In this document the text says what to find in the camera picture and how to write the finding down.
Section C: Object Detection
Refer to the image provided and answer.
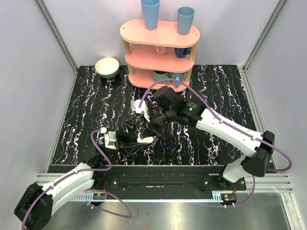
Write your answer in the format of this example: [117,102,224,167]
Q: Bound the grey blue tall cup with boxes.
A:
[177,7,195,35]

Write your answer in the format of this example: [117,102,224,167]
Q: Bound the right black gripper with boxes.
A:
[140,107,175,138]

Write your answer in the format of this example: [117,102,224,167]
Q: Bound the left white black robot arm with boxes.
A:
[14,127,154,230]

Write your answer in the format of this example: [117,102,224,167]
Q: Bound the green white ceramic bowl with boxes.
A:
[95,57,120,79]

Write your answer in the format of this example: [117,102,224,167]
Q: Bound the blue butterfly ceramic mug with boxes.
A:
[170,72,185,88]

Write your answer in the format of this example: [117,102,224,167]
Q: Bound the pink three-tier wooden shelf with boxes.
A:
[119,19,201,89]

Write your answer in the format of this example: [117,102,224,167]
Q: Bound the aluminium frame rail front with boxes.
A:
[64,191,226,202]

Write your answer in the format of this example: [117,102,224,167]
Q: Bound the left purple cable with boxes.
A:
[21,129,132,230]

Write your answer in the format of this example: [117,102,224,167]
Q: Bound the right aluminium corner post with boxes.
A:
[242,0,288,72]

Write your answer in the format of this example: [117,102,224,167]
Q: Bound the left aluminium corner post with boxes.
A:
[35,0,79,73]

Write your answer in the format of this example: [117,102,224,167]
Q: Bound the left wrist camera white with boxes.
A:
[100,127,117,150]

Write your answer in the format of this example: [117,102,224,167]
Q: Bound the light blue tall cup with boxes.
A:
[141,0,160,30]

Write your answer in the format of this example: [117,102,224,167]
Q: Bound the white oval charging case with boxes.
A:
[137,135,154,144]

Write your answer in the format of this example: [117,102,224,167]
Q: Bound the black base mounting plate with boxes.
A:
[93,165,247,191]

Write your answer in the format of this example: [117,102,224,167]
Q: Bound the pink ceramic mug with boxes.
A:
[155,46,167,55]

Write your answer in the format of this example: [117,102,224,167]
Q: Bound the aluminium corner post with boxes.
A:
[35,0,79,73]
[242,0,288,72]

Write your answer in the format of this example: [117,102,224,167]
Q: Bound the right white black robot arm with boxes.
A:
[131,86,275,190]

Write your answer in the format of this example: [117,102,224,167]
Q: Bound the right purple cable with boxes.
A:
[139,79,293,207]

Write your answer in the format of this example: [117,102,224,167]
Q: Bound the dark blue ceramic mug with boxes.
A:
[175,47,191,58]

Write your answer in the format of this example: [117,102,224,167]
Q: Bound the green speckled ceramic mug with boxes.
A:
[153,70,169,82]

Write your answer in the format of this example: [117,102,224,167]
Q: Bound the purple cable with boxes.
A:
[21,129,132,230]
[139,79,293,207]

